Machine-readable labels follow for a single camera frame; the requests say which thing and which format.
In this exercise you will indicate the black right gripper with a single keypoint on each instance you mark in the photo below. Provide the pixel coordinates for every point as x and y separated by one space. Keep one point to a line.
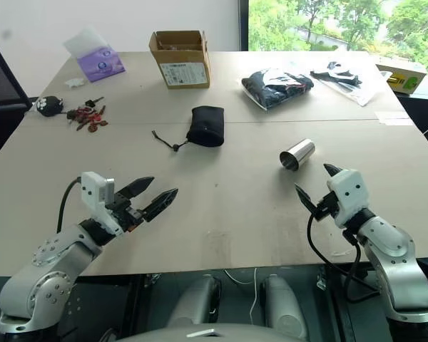
327 208

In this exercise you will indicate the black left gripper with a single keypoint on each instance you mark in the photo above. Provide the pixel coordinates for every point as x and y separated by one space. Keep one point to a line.
125 213

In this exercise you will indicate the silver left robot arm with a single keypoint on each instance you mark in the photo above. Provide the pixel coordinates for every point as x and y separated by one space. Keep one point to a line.
53 281

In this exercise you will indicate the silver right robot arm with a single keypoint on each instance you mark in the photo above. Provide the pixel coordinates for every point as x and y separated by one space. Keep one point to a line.
396 256

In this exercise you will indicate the black white item plastic bag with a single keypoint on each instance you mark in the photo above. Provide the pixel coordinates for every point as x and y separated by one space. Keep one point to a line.
342 80

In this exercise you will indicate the black garment in plastic bag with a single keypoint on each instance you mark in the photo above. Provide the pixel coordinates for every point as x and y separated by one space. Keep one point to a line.
274 87

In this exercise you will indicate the stainless steel cup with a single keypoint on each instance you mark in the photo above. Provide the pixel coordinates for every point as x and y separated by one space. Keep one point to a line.
299 153

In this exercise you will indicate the red charm bundle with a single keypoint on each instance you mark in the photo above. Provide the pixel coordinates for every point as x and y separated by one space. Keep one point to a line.
89 119

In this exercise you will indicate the white paper label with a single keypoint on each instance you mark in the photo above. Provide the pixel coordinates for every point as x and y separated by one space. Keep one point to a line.
392 117

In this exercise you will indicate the metal keys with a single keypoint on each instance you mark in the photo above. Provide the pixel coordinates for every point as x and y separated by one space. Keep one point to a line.
93 102

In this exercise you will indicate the silver left robot thigh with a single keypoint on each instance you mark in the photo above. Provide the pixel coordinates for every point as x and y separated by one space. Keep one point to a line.
196 303

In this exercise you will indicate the silver robot thigh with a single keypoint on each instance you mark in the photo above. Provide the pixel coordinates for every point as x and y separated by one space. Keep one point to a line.
196 303
281 306

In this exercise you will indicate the silver right robot thigh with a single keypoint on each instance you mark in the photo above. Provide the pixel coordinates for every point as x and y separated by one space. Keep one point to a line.
281 306

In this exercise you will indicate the open cardboard box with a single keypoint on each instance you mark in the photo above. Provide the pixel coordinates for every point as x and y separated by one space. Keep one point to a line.
183 67

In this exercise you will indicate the black side desk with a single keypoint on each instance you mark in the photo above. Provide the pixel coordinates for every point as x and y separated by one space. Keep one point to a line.
426 107

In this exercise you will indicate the yellow green cardboard box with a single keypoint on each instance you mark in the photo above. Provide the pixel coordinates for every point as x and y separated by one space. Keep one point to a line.
403 80

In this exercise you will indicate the crumpled white paper scrap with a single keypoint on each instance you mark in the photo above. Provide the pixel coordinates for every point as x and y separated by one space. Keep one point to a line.
75 82

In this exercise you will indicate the purple tissue pack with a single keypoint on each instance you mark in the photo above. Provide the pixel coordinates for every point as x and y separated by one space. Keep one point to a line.
100 64

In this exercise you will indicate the window with trees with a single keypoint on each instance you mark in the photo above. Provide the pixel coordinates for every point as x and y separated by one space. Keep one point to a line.
342 25

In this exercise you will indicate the grey robot torso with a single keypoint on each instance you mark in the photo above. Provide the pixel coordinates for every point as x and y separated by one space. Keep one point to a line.
242 333

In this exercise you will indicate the black office chair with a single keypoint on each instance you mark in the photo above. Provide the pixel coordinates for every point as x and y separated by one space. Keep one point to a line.
1 96

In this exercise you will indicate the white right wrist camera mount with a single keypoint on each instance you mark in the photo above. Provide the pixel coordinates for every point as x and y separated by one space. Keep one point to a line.
349 196

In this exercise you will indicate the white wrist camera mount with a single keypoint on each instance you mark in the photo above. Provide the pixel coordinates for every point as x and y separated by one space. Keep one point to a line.
94 192
349 196

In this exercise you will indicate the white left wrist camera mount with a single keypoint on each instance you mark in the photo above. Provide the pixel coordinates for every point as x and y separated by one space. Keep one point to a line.
94 192

